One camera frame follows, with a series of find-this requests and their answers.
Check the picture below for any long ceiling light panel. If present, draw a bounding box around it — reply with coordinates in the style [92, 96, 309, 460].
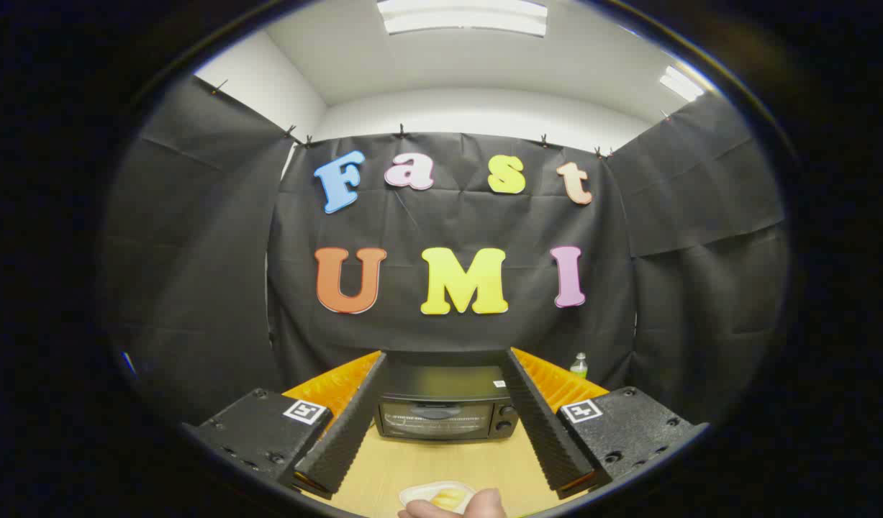
[376, 0, 550, 38]

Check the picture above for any white plastic plate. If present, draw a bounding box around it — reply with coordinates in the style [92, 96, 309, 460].
[399, 481, 478, 514]

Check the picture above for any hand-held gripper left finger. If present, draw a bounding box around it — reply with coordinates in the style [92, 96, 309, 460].
[182, 350, 388, 501]

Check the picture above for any small ceiling light panel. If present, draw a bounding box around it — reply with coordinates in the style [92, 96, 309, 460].
[658, 65, 705, 102]

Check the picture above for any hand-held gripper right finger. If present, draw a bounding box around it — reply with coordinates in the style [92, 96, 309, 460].
[500, 347, 710, 501]

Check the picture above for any black toaster oven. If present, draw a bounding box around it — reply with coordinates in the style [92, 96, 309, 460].
[373, 350, 521, 441]

